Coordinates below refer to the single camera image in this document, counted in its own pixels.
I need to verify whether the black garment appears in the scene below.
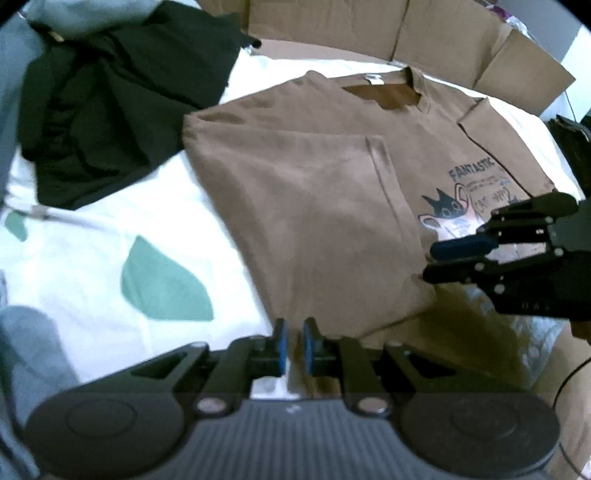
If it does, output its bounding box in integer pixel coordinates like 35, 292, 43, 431
16, 0, 262, 210

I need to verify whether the teal green cloth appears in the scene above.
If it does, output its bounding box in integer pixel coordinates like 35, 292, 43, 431
0, 0, 158, 195

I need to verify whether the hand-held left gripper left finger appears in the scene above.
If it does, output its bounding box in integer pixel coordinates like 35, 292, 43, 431
131, 318, 288, 416

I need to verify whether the white printed bedsheet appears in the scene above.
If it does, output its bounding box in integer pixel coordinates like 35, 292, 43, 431
0, 46, 591, 402

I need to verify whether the brown printed t-shirt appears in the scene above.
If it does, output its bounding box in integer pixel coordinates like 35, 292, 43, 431
182, 67, 591, 480

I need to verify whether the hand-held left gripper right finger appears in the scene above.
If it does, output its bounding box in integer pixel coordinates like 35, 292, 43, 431
302, 316, 458, 416

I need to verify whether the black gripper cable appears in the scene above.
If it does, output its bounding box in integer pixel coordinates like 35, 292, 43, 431
553, 354, 591, 418

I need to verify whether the brown cardboard sheet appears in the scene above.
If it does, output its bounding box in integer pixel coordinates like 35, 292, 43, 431
196, 0, 575, 116

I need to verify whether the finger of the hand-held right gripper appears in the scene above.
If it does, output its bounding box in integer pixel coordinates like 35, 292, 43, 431
422, 247, 565, 297
429, 192, 579, 260

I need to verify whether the blue sweatshirt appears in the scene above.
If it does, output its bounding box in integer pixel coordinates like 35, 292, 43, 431
0, 272, 79, 480

